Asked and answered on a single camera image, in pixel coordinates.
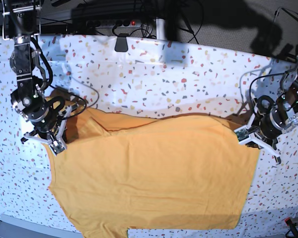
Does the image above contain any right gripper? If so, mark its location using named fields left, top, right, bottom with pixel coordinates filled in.
left=21, top=96, right=78, bottom=156

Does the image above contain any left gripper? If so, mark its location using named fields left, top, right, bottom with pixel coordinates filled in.
left=234, top=96, right=281, bottom=165

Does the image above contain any yellow orange T-shirt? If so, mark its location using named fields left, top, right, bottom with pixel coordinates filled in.
left=47, top=109, right=259, bottom=238

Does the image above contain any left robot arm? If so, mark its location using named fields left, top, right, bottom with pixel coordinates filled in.
left=234, top=56, right=298, bottom=165

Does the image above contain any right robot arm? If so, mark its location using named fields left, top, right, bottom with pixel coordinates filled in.
left=2, top=0, right=77, bottom=155

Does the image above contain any red black clamp right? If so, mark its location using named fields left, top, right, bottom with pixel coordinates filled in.
left=285, top=218, right=298, bottom=238

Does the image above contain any white terrazzo pattern tablecloth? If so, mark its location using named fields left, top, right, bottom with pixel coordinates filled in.
left=0, top=34, right=298, bottom=238

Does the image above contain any black table clamp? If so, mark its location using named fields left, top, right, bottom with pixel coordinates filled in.
left=114, top=33, right=129, bottom=53

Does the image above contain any white power strip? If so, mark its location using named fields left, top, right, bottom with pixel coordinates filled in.
left=86, top=19, right=142, bottom=28

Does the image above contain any white aluminium frame post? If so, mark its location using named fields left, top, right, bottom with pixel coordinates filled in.
left=155, top=18, right=166, bottom=41

